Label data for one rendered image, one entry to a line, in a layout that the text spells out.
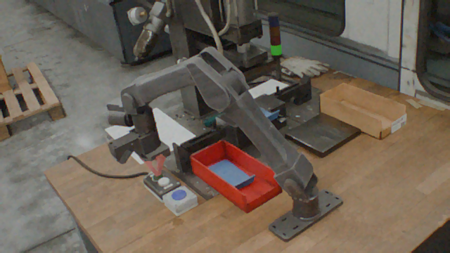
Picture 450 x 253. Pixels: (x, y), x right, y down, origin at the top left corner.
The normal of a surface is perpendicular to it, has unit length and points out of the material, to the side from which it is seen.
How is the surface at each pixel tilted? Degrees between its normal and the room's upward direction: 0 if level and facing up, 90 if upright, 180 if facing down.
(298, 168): 54
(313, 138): 0
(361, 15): 90
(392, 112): 90
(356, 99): 90
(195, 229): 0
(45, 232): 0
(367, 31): 90
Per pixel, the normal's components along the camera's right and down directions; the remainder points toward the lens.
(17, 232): -0.13, -0.85
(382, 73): -0.83, 0.37
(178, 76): -0.51, 0.48
